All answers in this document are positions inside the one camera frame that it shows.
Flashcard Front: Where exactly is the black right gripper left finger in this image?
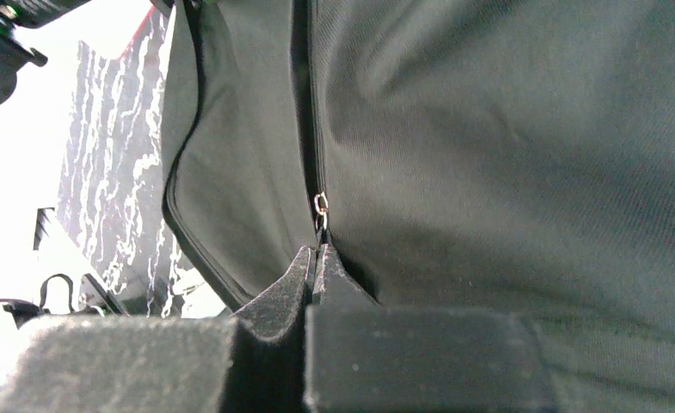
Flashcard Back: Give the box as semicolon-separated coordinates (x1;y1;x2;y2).
0;247;316;412

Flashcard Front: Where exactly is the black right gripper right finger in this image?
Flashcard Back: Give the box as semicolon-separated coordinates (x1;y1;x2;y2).
304;244;559;412

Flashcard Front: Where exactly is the black student backpack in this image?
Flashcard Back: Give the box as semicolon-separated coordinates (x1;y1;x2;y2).
162;1;675;412

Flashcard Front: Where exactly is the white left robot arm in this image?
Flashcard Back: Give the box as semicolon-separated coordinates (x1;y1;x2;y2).
0;0;88;105

